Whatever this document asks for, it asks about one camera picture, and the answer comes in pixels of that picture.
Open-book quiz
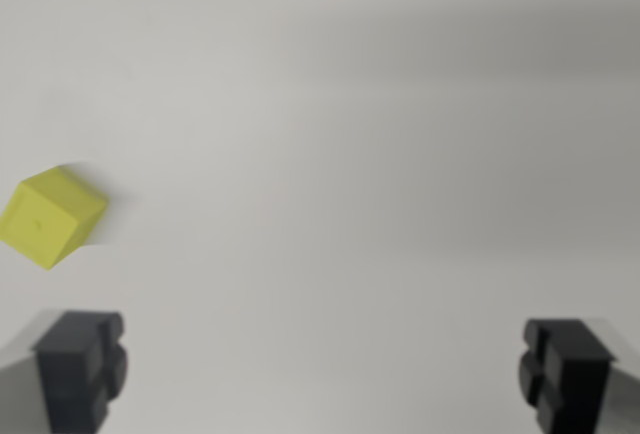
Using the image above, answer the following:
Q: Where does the yellow cube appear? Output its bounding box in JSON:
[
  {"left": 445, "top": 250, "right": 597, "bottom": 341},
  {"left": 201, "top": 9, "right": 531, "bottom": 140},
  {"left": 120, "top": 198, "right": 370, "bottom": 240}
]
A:
[{"left": 0, "top": 164, "right": 109, "bottom": 271}]

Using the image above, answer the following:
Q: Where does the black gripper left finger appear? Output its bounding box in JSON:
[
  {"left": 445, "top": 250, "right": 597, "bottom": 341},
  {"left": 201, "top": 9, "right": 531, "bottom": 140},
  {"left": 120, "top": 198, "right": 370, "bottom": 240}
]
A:
[{"left": 0, "top": 309, "right": 129, "bottom": 434}]

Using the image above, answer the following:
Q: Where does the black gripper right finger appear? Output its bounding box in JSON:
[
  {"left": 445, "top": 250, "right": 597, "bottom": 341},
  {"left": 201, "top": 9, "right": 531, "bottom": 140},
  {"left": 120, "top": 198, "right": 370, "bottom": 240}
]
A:
[{"left": 517, "top": 317, "right": 640, "bottom": 434}]

